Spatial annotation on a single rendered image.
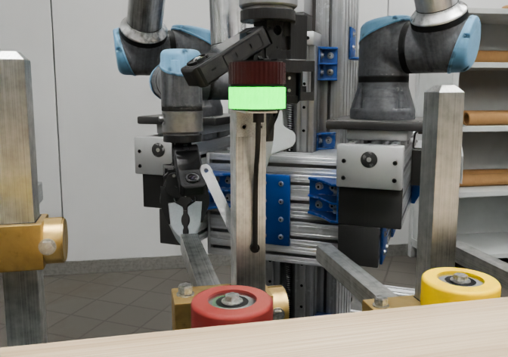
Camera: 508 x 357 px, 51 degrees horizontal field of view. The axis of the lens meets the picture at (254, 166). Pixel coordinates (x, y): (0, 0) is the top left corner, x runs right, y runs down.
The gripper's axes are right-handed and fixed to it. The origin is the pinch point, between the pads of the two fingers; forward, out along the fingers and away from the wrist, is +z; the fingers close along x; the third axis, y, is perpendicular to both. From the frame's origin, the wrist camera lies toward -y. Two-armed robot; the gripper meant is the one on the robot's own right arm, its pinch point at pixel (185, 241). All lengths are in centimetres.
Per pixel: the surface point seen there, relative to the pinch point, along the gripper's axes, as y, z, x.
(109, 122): 225, -8, 22
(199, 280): -29.9, -3.6, 1.2
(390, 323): -55, -8, -13
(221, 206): -30.2, -13.3, -1.9
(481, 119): 172, -10, -188
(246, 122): -38.9, -24.8, -3.3
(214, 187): -29.5, -15.7, -1.0
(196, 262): -22.5, -3.5, 0.7
